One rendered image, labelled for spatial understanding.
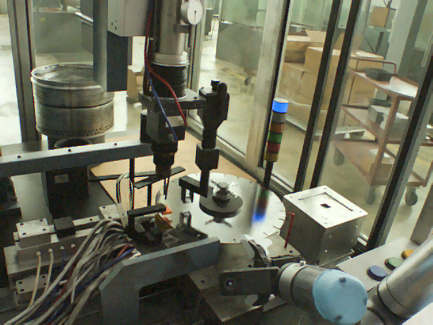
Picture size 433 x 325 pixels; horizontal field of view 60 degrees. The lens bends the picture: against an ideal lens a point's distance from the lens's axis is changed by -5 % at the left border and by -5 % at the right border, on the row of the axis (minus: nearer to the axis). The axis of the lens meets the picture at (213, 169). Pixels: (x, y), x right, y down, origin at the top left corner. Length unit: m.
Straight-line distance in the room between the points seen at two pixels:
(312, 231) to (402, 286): 0.48
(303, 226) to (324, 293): 0.57
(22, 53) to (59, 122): 0.44
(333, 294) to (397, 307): 0.16
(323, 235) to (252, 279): 0.41
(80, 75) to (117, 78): 0.78
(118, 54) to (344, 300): 0.64
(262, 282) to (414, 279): 0.26
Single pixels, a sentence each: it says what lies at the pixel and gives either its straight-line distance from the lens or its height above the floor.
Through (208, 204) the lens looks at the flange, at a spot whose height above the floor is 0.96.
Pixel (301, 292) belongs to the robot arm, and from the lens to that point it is 0.65.
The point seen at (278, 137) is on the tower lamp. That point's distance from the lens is 1.19.
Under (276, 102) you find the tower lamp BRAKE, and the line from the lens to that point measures 1.16.
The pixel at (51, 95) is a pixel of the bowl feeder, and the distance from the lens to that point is 1.43.
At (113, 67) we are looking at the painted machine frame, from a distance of 0.87.
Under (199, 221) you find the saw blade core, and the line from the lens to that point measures 0.92.
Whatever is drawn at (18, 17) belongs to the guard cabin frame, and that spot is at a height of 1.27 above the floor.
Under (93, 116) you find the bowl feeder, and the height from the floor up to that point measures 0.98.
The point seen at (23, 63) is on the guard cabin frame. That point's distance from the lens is 1.79.
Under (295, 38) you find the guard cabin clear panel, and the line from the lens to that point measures 1.41.
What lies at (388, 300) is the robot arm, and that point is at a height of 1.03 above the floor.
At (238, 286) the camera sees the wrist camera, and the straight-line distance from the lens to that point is 0.74.
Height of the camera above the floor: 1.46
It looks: 26 degrees down
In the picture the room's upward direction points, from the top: 7 degrees clockwise
